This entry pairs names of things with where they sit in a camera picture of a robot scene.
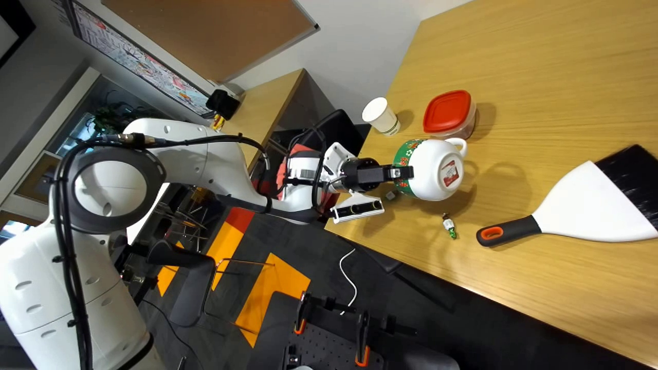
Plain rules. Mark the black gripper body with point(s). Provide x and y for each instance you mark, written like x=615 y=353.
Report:
x=363 y=173

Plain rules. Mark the white mug with green print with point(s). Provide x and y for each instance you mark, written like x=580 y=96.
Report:
x=435 y=172

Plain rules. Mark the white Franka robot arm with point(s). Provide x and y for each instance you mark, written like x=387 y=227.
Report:
x=191 y=165

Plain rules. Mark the black office chair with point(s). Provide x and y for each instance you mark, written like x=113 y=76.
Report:
x=342 y=127

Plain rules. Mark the white paper cup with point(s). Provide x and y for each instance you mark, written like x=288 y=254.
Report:
x=380 y=117

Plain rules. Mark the plastic container with red lid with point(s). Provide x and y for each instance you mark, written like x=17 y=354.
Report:
x=448 y=113

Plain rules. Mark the wooden side desk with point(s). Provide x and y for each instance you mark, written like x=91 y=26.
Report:
x=274 y=104

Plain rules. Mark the black clamp with orange grip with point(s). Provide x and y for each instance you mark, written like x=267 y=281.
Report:
x=300 y=316
x=363 y=341

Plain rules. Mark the grey perforated mounting plate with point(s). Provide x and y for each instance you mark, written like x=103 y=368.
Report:
x=329 y=346

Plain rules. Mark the white rounded cover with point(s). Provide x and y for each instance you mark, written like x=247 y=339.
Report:
x=432 y=362

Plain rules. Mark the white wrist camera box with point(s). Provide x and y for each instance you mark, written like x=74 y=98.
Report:
x=357 y=209

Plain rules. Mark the cork board with metal frame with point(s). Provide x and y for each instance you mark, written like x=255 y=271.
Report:
x=206 y=33

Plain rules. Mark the wall poster board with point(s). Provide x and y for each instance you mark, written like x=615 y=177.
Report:
x=130 y=55

